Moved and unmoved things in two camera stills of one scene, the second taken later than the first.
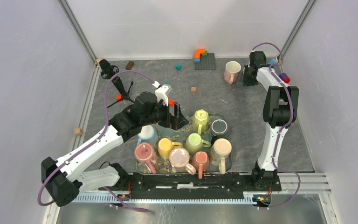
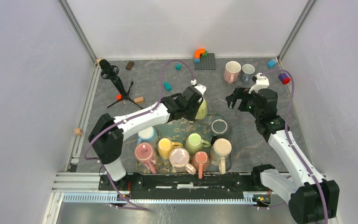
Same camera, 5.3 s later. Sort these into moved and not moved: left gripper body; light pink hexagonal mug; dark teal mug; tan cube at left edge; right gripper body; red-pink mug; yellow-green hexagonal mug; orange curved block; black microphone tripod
Moved: right gripper body; yellow-green hexagonal mug; left gripper body
Not moved: red-pink mug; black microphone tripod; dark teal mug; tan cube at left edge; light pink hexagonal mug; orange curved block
